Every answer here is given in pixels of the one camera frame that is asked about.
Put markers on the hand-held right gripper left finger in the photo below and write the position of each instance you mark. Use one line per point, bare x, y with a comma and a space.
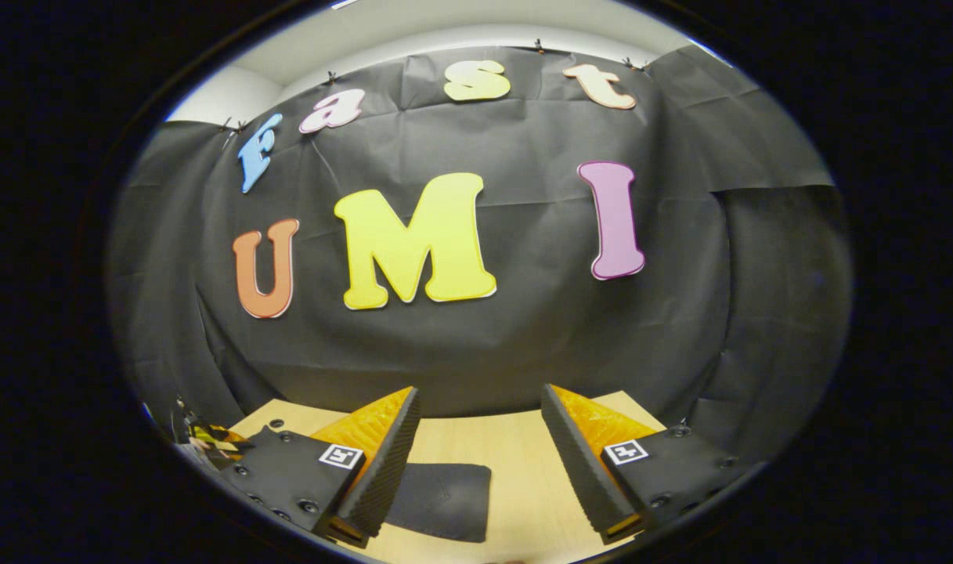
382, 470

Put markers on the dark grey jeans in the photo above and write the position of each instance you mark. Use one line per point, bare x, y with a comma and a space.
445, 501

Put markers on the black backdrop cloth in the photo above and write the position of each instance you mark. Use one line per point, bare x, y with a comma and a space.
539, 337

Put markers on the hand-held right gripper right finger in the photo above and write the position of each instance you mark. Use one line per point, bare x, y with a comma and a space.
582, 470

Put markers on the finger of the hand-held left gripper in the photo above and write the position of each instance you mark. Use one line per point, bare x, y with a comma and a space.
210, 439

